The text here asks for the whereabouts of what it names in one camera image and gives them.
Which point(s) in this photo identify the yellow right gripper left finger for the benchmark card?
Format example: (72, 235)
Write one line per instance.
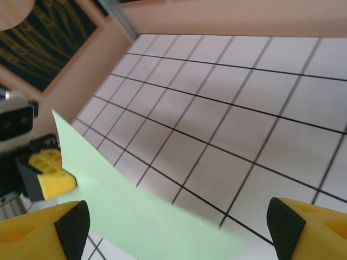
(29, 235)

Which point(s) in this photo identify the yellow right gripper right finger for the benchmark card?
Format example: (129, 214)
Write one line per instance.
(320, 233)

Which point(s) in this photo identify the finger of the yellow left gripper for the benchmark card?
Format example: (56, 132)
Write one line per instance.
(55, 185)

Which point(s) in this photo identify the light green paper sheet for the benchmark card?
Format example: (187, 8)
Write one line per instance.
(141, 214)

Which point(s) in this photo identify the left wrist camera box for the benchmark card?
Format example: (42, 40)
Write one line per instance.
(15, 119)

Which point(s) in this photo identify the aluminium corner post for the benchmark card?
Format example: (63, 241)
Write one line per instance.
(126, 19)

